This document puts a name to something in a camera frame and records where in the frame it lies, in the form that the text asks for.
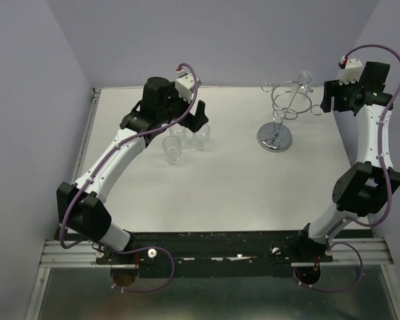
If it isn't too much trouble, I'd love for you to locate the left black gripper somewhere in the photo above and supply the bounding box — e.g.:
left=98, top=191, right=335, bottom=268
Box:
left=157, top=81, right=208, bottom=132

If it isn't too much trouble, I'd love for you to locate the clear wine glass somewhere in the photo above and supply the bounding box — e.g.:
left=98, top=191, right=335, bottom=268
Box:
left=162, top=136, right=181, bottom=165
left=292, top=71, right=312, bottom=103
left=193, top=124, right=210, bottom=151
left=169, top=124, right=187, bottom=147

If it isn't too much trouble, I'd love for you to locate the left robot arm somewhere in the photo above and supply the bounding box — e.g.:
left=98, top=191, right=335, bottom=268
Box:
left=57, top=70, right=208, bottom=263

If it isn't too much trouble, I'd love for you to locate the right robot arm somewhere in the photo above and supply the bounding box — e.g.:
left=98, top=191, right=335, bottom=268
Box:
left=293, top=58, right=400, bottom=261

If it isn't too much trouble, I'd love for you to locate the chrome wine glass rack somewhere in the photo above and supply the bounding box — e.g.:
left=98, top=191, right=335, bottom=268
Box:
left=256, top=81, right=323, bottom=153

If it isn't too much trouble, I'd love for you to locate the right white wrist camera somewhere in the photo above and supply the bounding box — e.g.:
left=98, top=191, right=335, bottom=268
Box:
left=338, top=56, right=364, bottom=85

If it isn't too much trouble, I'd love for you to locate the aluminium frame profile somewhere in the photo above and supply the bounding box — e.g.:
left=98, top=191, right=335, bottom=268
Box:
left=36, top=87, right=141, bottom=320

